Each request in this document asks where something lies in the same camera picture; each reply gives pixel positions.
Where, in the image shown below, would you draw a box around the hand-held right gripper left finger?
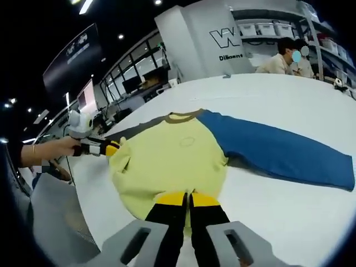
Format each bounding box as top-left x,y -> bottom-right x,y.
102,191 -> 188,267

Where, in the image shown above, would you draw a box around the small black white device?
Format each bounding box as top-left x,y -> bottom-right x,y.
333,77 -> 349,91

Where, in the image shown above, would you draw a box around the dark hanging screen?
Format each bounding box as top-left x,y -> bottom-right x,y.
42,23 -> 103,93

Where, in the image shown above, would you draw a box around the grey metal shelving rack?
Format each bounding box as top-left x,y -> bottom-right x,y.
233,4 -> 355,86

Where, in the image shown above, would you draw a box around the yellow blue brown garment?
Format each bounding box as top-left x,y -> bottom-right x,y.
105,109 -> 356,238

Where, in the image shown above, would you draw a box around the black monitor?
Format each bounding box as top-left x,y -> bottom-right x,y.
122,77 -> 144,94

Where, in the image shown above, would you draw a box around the person's grey clothing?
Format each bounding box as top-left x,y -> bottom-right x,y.
27,174 -> 101,267

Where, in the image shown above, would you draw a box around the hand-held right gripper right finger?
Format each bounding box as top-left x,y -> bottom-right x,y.
190,191 -> 275,267

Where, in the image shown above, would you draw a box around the white display board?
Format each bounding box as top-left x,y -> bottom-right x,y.
77,79 -> 97,112

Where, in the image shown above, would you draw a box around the round ceiling spotlights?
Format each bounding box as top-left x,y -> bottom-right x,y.
2,0 -> 164,113

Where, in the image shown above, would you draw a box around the row of white storage boxes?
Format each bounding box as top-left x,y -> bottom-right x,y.
238,22 -> 296,37

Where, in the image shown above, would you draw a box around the person's left hand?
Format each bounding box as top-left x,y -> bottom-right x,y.
54,137 -> 83,157

